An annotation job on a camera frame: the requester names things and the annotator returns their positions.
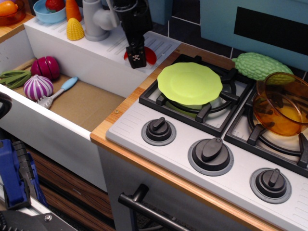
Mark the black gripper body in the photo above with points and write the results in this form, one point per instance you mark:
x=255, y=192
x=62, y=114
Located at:
x=135, y=19

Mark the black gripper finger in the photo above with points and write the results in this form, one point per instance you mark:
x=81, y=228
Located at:
x=136, y=56

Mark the red and white toy sushi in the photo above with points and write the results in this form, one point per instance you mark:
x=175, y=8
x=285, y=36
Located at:
x=150, y=56

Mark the light green plate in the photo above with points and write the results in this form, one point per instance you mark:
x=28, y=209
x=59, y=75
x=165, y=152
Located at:
x=189, y=83

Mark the grey toy faucet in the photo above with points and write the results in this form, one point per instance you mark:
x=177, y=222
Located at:
x=98, y=21

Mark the yellow toy corn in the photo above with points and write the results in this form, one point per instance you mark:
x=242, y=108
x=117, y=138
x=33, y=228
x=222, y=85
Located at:
x=74, y=30

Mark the orange toy carrot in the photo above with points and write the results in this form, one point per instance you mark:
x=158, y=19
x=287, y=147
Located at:
x=72, y=10

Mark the left black stove knob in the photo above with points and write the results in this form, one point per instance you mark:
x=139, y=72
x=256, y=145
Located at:
x=158, y=132

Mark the black stove knob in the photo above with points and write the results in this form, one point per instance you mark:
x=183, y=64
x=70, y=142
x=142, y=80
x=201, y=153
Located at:
x=211, y=157
x=270, y=185
x=158, y=132

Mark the red toy strawberry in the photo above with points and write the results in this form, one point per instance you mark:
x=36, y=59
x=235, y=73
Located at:
x=54, y=5

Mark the magenta toy beet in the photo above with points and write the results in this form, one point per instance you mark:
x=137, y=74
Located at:
x=47, y=67

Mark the light blue bowl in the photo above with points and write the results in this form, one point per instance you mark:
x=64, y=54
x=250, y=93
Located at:
x=46, y=16

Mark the left black stove grate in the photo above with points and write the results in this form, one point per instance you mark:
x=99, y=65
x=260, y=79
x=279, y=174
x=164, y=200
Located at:
x=213, y=117

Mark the black stove grate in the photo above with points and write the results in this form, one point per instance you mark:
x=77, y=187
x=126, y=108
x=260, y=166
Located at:
x=213, y=117
x=290, y=152

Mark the purple striped toy onion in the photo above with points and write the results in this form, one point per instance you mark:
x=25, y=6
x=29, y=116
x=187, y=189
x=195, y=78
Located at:
x=37, y=87

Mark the green toy bitter gourd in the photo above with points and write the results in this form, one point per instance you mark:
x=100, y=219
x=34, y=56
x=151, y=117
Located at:
x=258, y=66

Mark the orange transparent bowl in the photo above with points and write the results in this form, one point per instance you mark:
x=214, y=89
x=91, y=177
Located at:
x=16, y=17

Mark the middle black stove knob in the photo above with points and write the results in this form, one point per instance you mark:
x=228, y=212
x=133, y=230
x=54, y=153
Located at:
x=211, y=157

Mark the green toy leaves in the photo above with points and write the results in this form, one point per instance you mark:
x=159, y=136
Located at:
x=15, y=78

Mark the orange toy fruit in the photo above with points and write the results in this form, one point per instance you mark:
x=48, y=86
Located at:
x=8, y=7

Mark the light blue toy microwave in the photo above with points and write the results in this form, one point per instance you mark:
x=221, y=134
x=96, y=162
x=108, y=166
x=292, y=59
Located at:
x=276, y=28

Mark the orange transparent pot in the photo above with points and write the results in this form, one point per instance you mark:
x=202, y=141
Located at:
x=281, y=104

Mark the blue clamp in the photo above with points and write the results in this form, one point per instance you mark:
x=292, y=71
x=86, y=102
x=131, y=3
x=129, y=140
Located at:
x=19, y=176

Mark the right black stove knob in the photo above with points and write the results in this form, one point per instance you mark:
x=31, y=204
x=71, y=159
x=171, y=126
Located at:
x=270, y=185

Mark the silver stove top panel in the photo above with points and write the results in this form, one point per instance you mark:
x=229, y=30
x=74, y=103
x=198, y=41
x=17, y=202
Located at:
x=233, y=186

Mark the right black stove grate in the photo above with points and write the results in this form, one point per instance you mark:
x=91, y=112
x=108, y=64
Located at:
x=290, y=152

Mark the blue handled pasta spoon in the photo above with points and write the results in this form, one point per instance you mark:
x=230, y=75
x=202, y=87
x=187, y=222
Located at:
x=46, y=102

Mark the black oven door handle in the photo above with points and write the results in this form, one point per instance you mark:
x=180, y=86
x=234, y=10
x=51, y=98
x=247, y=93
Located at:
x=134, y=203

